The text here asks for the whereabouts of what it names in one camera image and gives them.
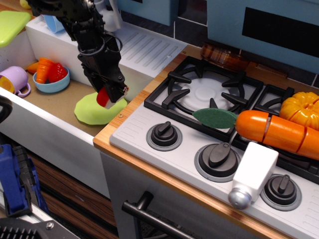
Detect small orange toy piece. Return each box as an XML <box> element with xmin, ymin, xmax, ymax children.
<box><xmin>26</xmin><ymin>62</ymin><xmax>39</xmax><ymax>74</ymax></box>

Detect large orange toy carrot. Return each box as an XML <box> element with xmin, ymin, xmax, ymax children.
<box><xmin>235</xmin><ymin>110</ymin><xmax>319</xmax><ymax>160</ymax></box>

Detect grey toy faucet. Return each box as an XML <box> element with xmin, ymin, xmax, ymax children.
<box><xmin>94</xmin><ymin>0</ymin><xmax>123</xmax><ymax>32</ymax></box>

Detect light green plate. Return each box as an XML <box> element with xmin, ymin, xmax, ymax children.
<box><xmin>74</xmin><ymin>93</ymin><xmax>127</xmax><ymax>125</ymax></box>

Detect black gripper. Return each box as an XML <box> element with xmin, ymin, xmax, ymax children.
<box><xmin>78</xmin><ymin>34</ymin><xmax>129</xmax><ymax>103</ymax></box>

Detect black burner grate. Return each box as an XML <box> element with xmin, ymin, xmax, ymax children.
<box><xmin>144</xmin><ymin>56</ymin><xmax>264</xmax><ymax>141</ymax></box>
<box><xmin>233</xmin><ymin>85</ymin><xmax>319</xmax><ymax>183</ymax></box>

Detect green cutting board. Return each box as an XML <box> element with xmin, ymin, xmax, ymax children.
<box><xmin>0</xmin><ymin>10</ymin><xmax>31</xmax><ymax>48</ymax></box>

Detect black oven handle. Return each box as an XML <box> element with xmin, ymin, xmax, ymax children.
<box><xmin>122</xmin><ymin>191</ymin><xmax>194</xmax><ymax>239</ymax></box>

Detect light blue bowl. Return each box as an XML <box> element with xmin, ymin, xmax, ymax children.
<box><xmin>33</xmin><ymin>67</ymin><xmax>70</xmax><ymax>93</ymax></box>

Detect red toy strawberry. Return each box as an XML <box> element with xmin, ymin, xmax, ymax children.
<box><xmin>48</xmin><ymin>63</ymin><xmax>68</xmax><ymax>83</ymax></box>

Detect purple toy mug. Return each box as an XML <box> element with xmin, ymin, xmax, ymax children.
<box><xmin>0</xmin><ymin>66</ymin><xmax>31</xmax><ymax>98</ymax></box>

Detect right black stove knob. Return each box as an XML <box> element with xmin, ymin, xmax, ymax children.
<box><xmin>260</xmin><ymin>174</ymin><xmax>302</xmax><ymax>212</ymax></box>

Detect light blue microwave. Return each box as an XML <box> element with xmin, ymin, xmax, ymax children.
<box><xmin>207</xmin><ymin>0</ymin><xmax>319</xmax><ymax>73</ymax></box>

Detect orange transparent pot lid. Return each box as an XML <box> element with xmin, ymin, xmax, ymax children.
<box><xmin>200</xmin><ymin>42</ymin><xmax>250</xmax><ymax>72</ymax></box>

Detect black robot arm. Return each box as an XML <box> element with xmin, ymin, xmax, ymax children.
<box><xmin>28</xmin><ymin>0</ymin><xmax>129</xmax><ymax>109</ymax></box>

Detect yellow toy pumpkin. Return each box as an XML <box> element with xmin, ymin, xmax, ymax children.
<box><xmin>279</xmin><ymin>92</ymin><xmax>319</xmax><ymax>130</ymax></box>

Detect middle black stove knob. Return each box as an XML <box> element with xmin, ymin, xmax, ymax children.
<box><xmin>194</xmin><ymin>142</ymin><xmax>241</xmax><ymax>183</ymax></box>

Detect right black burner grate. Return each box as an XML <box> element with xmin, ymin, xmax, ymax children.
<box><xmin>233</xmin><ymin>85</ymin><xmax>319</xmax><ymax>183</ymax></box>

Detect orange toy carrot piece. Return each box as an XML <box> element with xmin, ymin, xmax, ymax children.
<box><xmin>36</xmin><ymin>57</ymin><xmax>54</xmax><ymax>84</ymax></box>

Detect red white toy sushi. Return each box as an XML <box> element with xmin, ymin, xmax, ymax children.
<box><xmin>96</xmin><ymin>87</ymin><xmax>117</xmax><ymax>109</ymax></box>

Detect white salt shaker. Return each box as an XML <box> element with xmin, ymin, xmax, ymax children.
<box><xmin>228</xmin><ymin>142</ymin><xmax>279</xmax><ymax>210</ymax></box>

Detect blue clamp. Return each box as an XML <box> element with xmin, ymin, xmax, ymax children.
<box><xmin>0</xmin><ymin>144</ymin><xmax>49</xmax><ymax>217</ymax></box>

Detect light blue cup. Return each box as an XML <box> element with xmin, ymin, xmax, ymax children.
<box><xmin>43</xmin><ymin>15</ymin><xmax>65</xmax><ymax>33</ymax></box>

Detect left black stove knob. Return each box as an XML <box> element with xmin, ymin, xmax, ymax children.
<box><xmin>146</xmin><ymin>121</ymin><xmax>183</xmax><ymax>151</ymax></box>

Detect green felt leaf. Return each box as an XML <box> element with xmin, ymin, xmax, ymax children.
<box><xmin>192</xmin><ymin>108</ymin><xmax>237</xmax><ymax>129</ymax></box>

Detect black stove knob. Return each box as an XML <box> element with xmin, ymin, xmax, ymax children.
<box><xmin>260</xmin><ymin>174</ymin><xmax>302</xmax><ymax>212</ymax></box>
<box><xmin>146</xmin><ymin>121</ymin><xmax>183</xmax><ymax>151</ymax></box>
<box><xmin>194</xmin><ymin>142</ymin><xmax>241</xmax><ymax>183</ymax></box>

